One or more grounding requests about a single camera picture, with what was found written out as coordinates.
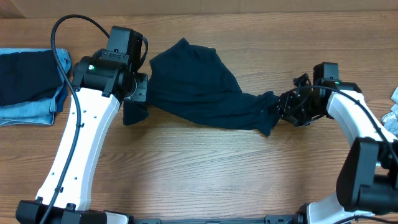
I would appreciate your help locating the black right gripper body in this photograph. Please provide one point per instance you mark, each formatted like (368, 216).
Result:
(286, 103)

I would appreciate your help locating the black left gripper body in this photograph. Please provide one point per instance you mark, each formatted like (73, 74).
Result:
(140, 87)

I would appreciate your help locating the dark navy t-shirt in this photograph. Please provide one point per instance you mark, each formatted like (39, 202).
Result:
(191, 81)

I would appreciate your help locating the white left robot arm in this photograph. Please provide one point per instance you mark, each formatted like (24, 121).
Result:
(102, 83)

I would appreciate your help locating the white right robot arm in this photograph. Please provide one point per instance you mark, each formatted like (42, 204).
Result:
(366, 187)

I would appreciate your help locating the grey white crumpled cloth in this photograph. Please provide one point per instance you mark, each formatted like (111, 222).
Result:
(389, 120)

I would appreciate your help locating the folded dark navy garment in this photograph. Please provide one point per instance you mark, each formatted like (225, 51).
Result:
(28, 76)

